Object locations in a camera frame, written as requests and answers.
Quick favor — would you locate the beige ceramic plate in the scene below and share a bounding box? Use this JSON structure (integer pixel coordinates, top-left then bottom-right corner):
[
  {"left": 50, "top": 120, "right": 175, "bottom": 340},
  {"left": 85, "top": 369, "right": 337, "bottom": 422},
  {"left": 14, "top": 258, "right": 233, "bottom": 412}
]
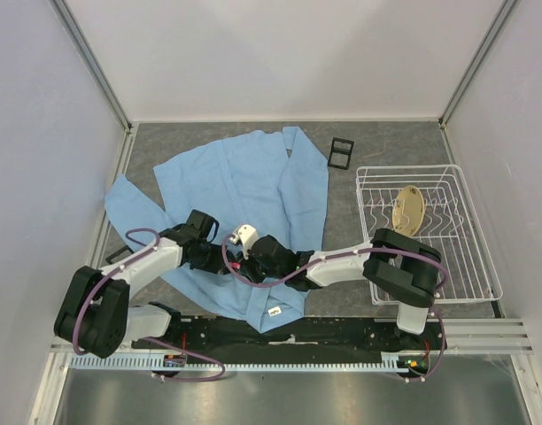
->
[{"left": 391, "top": 185, "right": 426, "bottom": 237}]

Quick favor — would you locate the black plastic frame left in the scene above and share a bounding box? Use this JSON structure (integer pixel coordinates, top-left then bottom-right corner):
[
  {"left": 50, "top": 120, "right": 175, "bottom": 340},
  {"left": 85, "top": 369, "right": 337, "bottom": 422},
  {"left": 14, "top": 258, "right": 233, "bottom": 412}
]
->
[{"left": 105, "top": 245, "right": 134, "bottom": 265}]

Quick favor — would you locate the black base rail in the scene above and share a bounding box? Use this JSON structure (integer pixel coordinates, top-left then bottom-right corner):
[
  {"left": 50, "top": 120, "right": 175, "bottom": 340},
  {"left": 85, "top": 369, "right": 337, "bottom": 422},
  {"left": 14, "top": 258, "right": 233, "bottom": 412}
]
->
[{"left": 128, "top": 309, "right": 449, "bottom": 359}]

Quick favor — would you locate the white wire dish rack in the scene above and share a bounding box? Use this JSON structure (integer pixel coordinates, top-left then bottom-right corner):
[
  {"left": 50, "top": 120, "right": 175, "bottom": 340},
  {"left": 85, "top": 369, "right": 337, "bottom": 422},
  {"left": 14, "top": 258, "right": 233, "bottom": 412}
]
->
[{"left": 355, "top": 165, "right": 503, "bottom": 304}]

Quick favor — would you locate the black plastic frame back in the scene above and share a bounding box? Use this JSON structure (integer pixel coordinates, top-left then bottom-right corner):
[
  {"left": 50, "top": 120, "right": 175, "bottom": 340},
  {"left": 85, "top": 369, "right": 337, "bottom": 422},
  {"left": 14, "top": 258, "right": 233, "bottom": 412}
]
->
[{"left": 328, "top": 137, "right": 354, "bottom": 171}]

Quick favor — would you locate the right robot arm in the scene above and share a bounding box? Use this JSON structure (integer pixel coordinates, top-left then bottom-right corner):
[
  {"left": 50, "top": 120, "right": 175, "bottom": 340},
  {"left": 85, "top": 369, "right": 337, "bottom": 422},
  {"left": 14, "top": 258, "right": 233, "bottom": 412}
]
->
[{"left": 232, "top": 224, "right": 448, "bottom": 349}]

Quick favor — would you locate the black plastic frame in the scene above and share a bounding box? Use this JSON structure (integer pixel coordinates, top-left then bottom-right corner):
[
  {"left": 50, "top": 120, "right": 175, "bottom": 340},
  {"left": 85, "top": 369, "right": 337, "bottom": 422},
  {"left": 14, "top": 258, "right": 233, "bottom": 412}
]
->
[
  {"left": 105, "top": 245, "right": 134, "bottom": 265},
  {"left": 328, "top": 137, "right": 354, "bottom": 171}
]

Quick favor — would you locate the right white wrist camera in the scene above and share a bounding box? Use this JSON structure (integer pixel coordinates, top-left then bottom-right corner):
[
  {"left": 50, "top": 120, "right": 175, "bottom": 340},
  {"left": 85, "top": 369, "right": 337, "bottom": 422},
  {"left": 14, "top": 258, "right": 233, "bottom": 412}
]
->
[{"left": 230, "top": 223, "right": 259, "bottom": 250}]

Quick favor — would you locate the light blue shirt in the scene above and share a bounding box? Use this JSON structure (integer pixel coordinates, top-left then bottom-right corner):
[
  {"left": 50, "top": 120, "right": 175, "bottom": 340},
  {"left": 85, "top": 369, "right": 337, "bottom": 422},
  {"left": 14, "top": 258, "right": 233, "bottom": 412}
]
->
[{"left": 105, "top": 127, "right": 329, "bottom": 333}]

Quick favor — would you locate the white slotted cable duct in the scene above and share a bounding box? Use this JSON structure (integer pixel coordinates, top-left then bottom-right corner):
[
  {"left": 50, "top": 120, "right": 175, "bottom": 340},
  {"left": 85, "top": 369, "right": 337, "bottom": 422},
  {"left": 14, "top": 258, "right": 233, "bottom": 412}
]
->
[{"left": 68, "top": 352, "right": 409, "bottom": 373}]

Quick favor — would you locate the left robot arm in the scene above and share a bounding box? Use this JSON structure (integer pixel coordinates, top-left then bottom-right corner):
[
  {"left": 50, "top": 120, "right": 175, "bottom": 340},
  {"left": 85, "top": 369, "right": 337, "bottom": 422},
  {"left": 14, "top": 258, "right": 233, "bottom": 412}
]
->
[{"left": 53, "top": 210, "right": 224, "bottom": 359}]

